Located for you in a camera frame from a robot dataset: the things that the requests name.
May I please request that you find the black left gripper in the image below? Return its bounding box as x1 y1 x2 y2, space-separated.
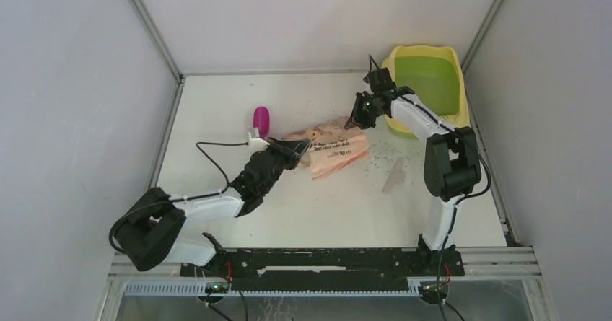
261 137 310 195

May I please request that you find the pink cat litter bag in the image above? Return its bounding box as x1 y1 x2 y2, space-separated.
283 116 370 180

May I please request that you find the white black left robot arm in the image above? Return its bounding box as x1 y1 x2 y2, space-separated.
108 138 311 276

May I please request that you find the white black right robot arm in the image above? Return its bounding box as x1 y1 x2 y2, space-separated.
345 68 484 275

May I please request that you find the yellow green litter box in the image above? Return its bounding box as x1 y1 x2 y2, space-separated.
382 45 471 127

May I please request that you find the magenta plastic scoop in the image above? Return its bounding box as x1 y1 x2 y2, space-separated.
253 106 271 139

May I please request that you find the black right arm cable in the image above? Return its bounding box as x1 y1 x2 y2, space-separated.
365 54 494 321

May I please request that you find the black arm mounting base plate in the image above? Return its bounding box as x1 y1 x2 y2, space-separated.
180 248 465 293

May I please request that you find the aluminium front frame rail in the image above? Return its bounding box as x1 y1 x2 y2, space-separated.
108 247 542 296

